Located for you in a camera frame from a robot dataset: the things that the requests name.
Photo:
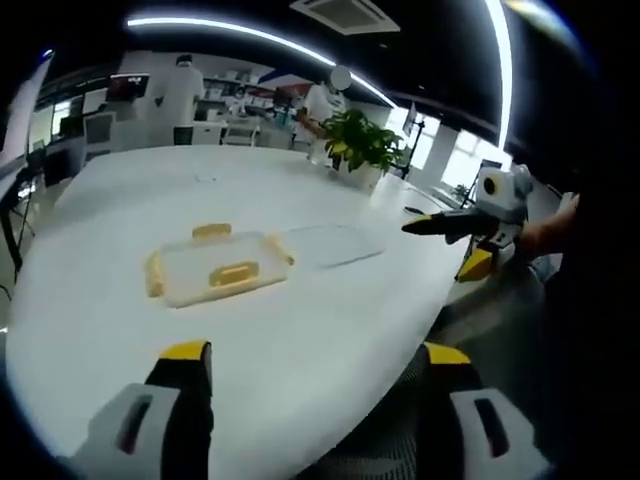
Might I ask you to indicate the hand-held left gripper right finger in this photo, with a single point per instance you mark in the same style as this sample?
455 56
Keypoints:
480 440

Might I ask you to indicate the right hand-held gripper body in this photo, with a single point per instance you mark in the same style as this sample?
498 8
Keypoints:
505 205

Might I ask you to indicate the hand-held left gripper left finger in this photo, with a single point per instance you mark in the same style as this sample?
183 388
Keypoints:
150 440

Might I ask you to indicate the black tripod stand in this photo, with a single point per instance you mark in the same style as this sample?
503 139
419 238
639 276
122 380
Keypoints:
414 145

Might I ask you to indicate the black mesh chair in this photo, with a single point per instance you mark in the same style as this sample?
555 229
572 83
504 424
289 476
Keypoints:
380 430

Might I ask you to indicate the clear plastic lid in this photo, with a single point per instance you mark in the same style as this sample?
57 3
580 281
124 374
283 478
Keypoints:
340 247

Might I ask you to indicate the green potted plant white pot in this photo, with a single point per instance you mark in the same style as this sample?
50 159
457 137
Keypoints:
362 145

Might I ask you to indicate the person's dark clothing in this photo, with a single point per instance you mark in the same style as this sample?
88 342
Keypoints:
595 310

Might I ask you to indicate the curved ceiling light strip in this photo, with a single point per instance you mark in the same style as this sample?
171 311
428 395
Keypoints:
505 65

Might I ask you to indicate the clear plastic box yellow clasps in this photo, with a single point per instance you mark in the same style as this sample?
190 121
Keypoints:
220 270

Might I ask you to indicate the white chair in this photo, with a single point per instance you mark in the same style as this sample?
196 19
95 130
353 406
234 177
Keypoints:
241 134

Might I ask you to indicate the ceiling air vent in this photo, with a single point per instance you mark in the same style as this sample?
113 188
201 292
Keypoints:
347 12

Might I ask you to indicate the black light stand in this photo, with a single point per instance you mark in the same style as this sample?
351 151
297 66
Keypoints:
15 220

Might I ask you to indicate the long ceiling light strip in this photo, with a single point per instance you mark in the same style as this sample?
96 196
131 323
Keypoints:
240 32

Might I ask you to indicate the computer monitor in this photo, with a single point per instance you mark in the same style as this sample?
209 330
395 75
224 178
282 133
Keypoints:
130 87

